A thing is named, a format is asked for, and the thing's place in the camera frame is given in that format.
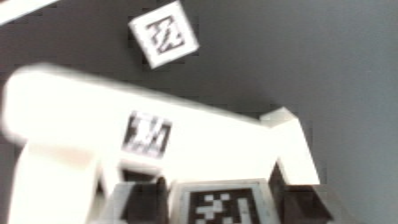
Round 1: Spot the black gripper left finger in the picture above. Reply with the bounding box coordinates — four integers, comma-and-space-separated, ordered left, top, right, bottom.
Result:
99, 178, 168, 224

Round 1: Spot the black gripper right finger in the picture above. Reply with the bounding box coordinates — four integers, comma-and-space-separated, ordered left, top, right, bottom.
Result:
280, 183, 344, 224

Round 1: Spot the white chair leg cube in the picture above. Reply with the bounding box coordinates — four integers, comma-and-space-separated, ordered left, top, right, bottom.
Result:
127, 0, 198, 68
168, 179, 280, 224

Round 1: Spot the white chair back frame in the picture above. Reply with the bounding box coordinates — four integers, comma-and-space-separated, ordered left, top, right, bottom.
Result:
0, 63, 319, 224

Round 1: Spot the white U-shaped obstacle frame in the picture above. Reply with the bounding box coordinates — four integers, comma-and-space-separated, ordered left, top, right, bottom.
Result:
0, 0, 58, 26

